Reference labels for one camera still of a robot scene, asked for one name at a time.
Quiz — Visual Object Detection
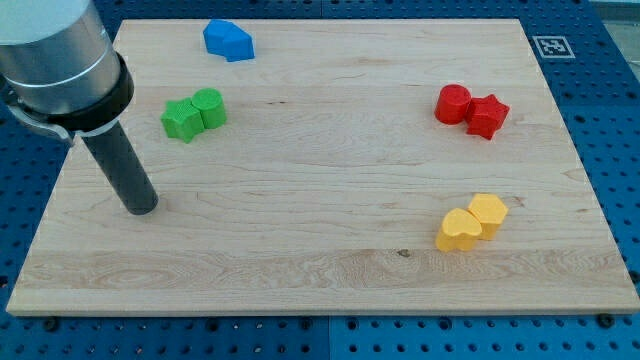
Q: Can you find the green star block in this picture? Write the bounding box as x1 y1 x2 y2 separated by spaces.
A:
160 98 204 143

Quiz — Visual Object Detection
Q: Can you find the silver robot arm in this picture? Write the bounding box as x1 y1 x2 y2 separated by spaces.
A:
1 0 133 144

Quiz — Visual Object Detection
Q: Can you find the red star block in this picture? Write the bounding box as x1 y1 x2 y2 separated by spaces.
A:
465 94 510 140

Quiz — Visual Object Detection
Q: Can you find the wooden board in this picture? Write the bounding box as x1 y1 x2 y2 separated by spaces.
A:
7 19 639 317

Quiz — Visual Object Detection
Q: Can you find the green cylinder block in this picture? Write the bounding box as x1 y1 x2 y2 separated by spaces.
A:
191 88 227 129

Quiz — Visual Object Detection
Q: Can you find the yellow heart block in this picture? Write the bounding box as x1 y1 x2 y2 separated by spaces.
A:
435 208 482 252

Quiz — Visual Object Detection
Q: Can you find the red cylinder block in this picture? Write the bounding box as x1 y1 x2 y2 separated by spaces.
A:
434 84 471 125

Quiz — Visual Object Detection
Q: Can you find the blue block right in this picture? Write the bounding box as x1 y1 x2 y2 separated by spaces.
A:
222 27 255 62

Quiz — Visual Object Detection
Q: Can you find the blue block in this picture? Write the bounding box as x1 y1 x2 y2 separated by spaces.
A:
222 27 255 62
203 19 232 56

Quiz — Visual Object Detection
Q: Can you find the yellow hexagon block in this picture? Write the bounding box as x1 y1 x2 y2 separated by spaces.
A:
467 193 509 241

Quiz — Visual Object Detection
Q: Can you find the blue block left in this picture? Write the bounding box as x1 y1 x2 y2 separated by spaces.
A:
203 19 232 56

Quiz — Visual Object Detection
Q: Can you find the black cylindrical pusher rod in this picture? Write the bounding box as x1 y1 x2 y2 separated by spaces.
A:
82 121 158 215

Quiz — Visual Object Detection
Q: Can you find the white fiducial marker tag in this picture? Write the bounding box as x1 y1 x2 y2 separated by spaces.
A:
532 35 575 59

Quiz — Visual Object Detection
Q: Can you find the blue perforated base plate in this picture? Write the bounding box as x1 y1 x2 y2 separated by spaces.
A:
1 0 639 359

